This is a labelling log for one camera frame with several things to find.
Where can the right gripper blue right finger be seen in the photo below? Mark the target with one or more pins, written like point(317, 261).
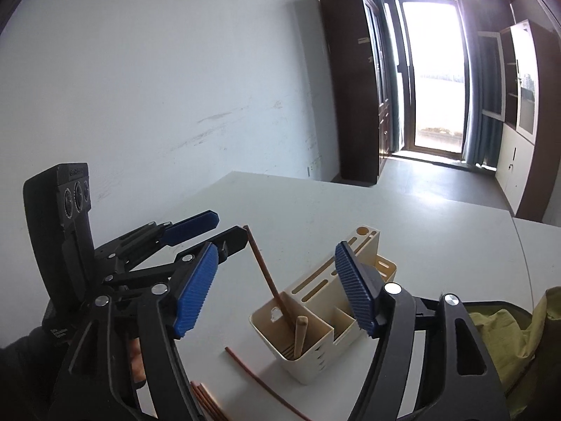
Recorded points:
point(360, 284)

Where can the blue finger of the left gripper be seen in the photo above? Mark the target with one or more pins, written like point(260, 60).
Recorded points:
point(228, 243)
point(188, 229)

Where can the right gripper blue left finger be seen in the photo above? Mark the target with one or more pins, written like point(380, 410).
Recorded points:
point(193, 292)

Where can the dark brown chopstick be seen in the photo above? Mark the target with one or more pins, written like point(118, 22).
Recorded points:
point(266, 387)
point(268, 279)

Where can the light wooden chopstick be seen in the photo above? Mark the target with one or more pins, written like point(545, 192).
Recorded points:
point(301, 327)

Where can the brown chopstick of bundle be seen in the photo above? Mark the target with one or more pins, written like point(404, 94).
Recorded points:
point(222, 415)
point(195, 387)
point(213, 410)

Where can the person's left forearm black sleeve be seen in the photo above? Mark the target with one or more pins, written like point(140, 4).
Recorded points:
point(29, 370)

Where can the person's left hand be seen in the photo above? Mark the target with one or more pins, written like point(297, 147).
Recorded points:
point(136, 362)

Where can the cream plastic utensil holder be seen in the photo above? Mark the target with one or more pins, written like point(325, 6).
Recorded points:
point(332, 327)

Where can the olive green cloth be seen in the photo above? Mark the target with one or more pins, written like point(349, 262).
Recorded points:
point(525, 350)

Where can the white and brown cabinet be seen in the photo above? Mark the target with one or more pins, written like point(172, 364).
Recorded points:
point(523, 93)

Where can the dark wooden wardrobe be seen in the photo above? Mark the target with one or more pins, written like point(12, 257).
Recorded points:
point(357, 57)

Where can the glass balcony door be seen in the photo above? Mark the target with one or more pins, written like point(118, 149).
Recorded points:
point(432, 71)

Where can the blue-grey curtain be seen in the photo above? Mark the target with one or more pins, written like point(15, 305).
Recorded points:
point(484, 132)

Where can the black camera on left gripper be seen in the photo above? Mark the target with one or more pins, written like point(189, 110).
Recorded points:
point(57, 202)

